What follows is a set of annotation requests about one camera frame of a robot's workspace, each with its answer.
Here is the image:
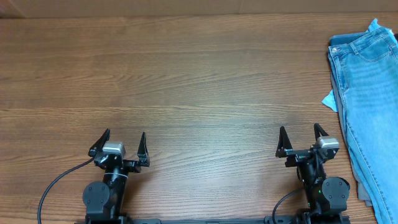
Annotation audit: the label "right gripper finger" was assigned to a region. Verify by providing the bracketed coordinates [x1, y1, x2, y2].
[313, 123, 329, 140]
[275, 126, 293, 157]

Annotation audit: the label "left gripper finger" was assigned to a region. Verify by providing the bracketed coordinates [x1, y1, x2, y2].
[88, 129, 111, 157]
[137, 132, 150, 167]

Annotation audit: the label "light blue denim jeans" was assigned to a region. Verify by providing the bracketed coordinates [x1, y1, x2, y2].
[328, 27, 397, 223]

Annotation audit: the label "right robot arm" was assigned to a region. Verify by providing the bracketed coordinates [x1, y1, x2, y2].
[271, 123, 350, 224]

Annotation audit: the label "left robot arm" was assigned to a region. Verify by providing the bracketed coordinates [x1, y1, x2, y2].
[82, 129, 150, 224]

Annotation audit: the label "light blue cloth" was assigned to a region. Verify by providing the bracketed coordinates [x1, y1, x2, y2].
[322, 18, 381, 113]

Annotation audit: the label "grey shorts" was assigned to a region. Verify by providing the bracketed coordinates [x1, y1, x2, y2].
[330, 72, 373, 207]

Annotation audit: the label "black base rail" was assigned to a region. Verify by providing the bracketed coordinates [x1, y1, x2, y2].
[76, 215, 351, 224]

